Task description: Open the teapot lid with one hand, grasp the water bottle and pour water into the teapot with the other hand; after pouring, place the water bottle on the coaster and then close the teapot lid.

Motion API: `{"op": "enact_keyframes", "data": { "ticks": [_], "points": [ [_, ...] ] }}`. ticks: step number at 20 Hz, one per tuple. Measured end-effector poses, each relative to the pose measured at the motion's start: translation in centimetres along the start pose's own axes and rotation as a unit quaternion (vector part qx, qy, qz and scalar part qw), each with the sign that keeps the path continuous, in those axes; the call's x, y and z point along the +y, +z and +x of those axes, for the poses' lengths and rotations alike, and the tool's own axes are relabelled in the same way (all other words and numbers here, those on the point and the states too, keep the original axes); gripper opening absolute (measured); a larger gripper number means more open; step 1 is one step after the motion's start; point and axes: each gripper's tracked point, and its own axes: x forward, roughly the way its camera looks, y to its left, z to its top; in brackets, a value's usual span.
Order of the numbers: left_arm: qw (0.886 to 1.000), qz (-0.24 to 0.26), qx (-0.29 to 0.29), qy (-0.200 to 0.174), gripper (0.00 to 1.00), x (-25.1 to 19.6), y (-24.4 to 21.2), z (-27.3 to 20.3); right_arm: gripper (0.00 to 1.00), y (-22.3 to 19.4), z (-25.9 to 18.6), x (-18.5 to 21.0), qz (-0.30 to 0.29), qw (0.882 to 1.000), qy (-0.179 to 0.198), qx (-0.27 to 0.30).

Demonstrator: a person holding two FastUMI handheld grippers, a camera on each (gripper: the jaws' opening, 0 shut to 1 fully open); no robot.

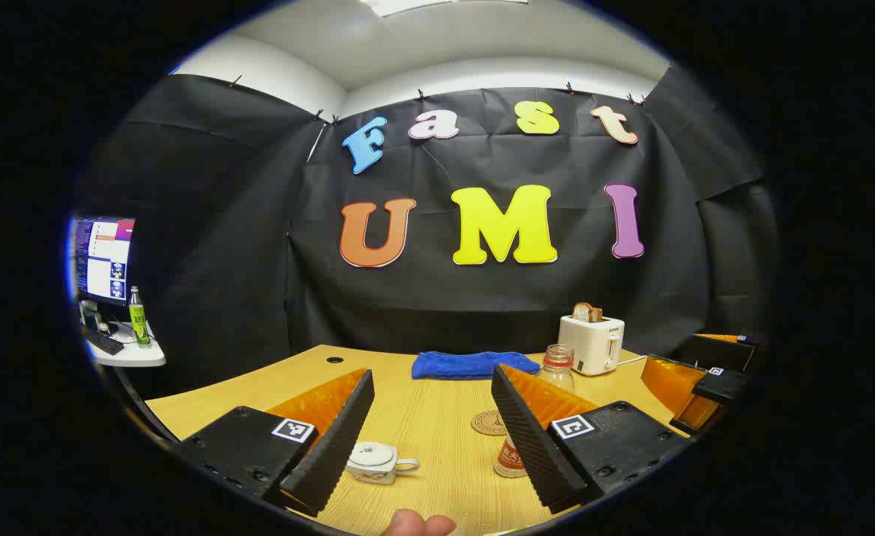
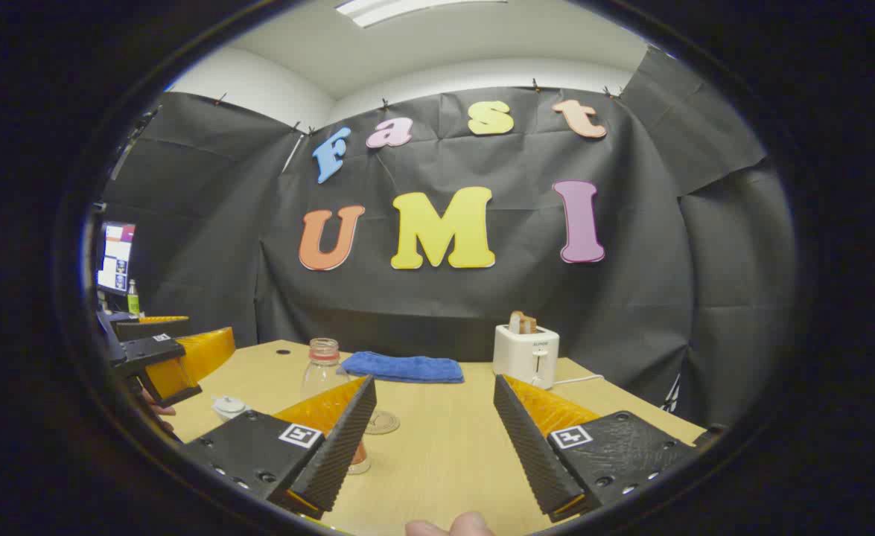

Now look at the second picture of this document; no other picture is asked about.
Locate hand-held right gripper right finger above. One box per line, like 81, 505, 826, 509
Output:
493, 374, 706, 523

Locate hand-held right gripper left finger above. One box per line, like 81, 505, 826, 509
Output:
182, 374, 378, 520

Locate round brown coaster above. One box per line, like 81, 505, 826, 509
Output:
363, 409, 401, 436

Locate clear water bottle red label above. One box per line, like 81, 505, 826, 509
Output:
301, 337, 372, 476

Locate computer monitor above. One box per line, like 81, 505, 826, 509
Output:
97, 221, 137, 297

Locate white toaster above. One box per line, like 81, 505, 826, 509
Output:
492, 324, 561, 390

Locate blue towel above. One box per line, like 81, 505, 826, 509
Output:
340, 351, 465, 384

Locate black backdrop cloth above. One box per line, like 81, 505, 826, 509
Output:
102, 45, 799, 418

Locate ceiling light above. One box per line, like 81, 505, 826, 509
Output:
335, 0, 509, 29

